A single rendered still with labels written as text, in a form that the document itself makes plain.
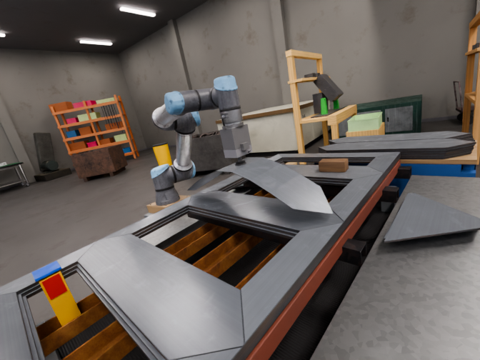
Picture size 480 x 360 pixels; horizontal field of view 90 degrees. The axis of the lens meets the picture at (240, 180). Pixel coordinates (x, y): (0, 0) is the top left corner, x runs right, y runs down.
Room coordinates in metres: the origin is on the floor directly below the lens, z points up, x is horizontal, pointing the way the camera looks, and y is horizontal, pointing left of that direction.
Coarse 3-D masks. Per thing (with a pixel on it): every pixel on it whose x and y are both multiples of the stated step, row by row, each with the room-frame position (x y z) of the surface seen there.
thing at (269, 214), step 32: (288, 160) 1.52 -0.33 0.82; (320, 160) 1.37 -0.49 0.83; (352, 160) 1.24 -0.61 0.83; (224, 192) 1.09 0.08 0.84; (160, 224) 0.90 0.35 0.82; (256, 224) 0.72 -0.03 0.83; (288, 224) 0.66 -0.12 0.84; (320, 224) 0.63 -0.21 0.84; (320, 256) 0.50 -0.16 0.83; (32, 288) 0.61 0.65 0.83; (96, 288) 0.55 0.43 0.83; (32, 320) 0.49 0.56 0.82; (128, 320) 0.42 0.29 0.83; (32, 352) 0.38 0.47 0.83; (160, 352) 0.32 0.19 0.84
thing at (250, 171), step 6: (252, 162) 0.86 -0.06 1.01; (258, 162) 0.86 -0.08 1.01; (264, 162) 0.86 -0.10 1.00; (270, 162) 0.86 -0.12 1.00; (276, 162) 0.87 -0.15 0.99; (240, 168) 0.81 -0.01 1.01; (246, 168) 0.81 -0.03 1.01; (252, 168) 0.82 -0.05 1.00; (258, 168) 0.82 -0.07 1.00; (264, 168) 0.82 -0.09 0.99; (270, 168) 0.82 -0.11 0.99; (240, 174) 0.77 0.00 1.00; (246, 174) 0.77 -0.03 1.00; (252, 174) 0.77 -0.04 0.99; (258, 174) 0.77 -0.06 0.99
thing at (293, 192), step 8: (296, 176) 0.78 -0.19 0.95; (304, 176) 0.79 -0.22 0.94; (288, 184) 0.73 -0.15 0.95; (296, 184) 0.74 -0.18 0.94; (304, 184) 0.75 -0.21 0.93; (312, 184) 0.75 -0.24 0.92; (272, 192) 0.68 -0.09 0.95; (280, 192) 0.69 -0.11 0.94; (288, 192) 0.69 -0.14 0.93; (296, 192) 0.70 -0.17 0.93; (304, 192) 0.71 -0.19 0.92; (280, 200) 0.65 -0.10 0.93; (288, 200) 0.66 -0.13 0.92; (296, 200) 0.67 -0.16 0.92
